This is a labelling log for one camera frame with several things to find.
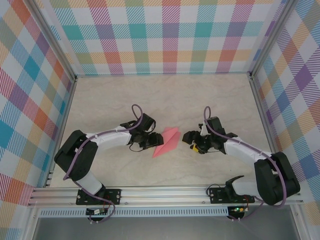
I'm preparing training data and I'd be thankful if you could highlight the left aluminium corner post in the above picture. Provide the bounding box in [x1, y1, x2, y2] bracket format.
[29, 0, 78, 83]

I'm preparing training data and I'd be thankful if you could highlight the aluminium side rail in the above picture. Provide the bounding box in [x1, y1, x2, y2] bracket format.
[249, 76, 286, 185]
[44, 77, 78, 188]

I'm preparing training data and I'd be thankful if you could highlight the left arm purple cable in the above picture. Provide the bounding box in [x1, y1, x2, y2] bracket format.
[62, 103, 146, 225]

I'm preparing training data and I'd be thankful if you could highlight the grey metal bench panel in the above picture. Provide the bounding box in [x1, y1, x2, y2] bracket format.
[32, 216, 301, 240]

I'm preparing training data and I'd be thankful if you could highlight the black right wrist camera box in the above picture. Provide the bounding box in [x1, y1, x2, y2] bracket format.
[204, 116, 226, 136]

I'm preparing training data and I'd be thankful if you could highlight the aluminium corner post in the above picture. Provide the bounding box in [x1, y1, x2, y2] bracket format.
[29, 0, 78, 83]
[248, 0, 297, 80]

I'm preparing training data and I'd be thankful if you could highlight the perforated metal cable tray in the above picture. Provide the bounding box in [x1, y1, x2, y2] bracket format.
[39, 209, 230, 218]

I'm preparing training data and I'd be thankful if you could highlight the pink paper sheet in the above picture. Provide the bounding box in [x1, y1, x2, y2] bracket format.
[152, 126, 181, 159]

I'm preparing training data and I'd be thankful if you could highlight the right aluminium corner post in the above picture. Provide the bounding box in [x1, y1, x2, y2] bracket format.
[248, 0, 297, 80]

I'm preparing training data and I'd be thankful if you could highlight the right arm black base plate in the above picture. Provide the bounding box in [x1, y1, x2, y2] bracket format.
[209, 187, 256, 205]

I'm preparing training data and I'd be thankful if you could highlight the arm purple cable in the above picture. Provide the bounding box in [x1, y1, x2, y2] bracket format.
[62, 103, 146, 225]
[203, 105, 288, 222]

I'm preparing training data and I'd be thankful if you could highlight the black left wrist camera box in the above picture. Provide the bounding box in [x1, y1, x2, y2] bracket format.
[139, 112, 157, 132]

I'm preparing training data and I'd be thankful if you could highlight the left aluminium side rail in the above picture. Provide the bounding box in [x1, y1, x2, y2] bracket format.
[44, 77, 78, 188]

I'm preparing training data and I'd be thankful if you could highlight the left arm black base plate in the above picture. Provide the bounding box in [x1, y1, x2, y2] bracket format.
[75, 187, 122, 206]

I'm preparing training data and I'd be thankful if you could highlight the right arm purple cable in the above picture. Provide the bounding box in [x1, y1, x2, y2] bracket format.
[203, 105, 288, 222]

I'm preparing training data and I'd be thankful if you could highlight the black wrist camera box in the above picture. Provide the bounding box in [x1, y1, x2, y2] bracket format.
[139, 112, 157, 132]
[204, 116, 226, 136]

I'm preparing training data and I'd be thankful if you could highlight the long aluminium base rail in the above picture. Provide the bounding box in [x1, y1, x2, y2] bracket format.
[27, 183, 305, 208]

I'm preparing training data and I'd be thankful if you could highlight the right aluminium side rail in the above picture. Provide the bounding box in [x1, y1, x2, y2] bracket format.
[249, 76, 286, 185]

